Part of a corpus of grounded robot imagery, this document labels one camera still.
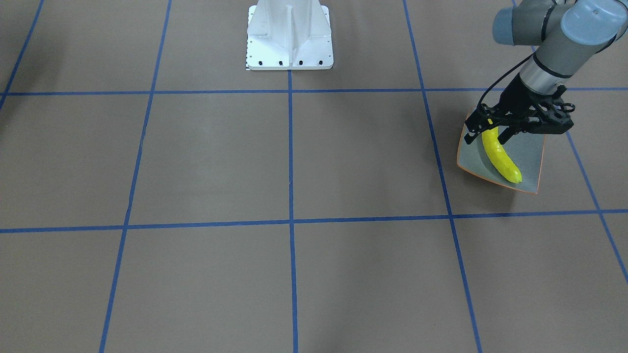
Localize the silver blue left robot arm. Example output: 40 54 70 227
464 0 627 144

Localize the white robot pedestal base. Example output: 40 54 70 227
245 0 334 70

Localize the yellow banana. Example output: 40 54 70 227
481 127 523 183

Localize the grey square plate orange rim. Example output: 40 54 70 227
457 125 545 194

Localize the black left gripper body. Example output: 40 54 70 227
493 74 556 126

